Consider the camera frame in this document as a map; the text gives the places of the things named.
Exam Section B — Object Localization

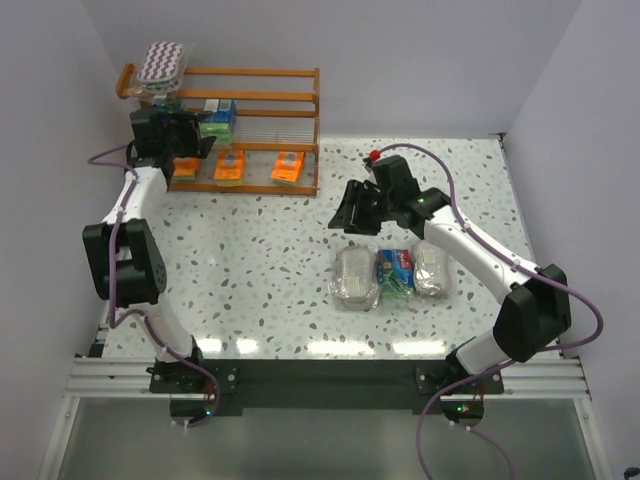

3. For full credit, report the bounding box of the orange sponge box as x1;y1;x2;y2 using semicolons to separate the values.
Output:
172;157;201;182
271;151;305;187
214;150;245;187

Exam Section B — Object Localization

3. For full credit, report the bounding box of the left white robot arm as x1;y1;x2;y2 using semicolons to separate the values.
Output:
82;108;216;388

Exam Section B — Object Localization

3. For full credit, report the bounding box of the purple wavy striped sponge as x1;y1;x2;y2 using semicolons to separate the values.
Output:
130;41;193;97

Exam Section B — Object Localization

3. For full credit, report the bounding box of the blue label green sponge pack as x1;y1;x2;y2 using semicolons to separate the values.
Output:
199;99;237;147

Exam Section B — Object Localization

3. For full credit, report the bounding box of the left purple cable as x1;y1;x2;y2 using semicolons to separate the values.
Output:
87;144;222;430

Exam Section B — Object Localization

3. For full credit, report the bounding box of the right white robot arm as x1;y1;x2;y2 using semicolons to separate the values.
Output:
329;155;571;386

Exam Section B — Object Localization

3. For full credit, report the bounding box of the wooden two-tier shelf rack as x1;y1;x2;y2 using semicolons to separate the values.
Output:
116;64;320;197

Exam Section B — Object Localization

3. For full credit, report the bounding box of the grey sponge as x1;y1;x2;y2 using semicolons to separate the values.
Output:
329;245;380;311
410;241;451;298

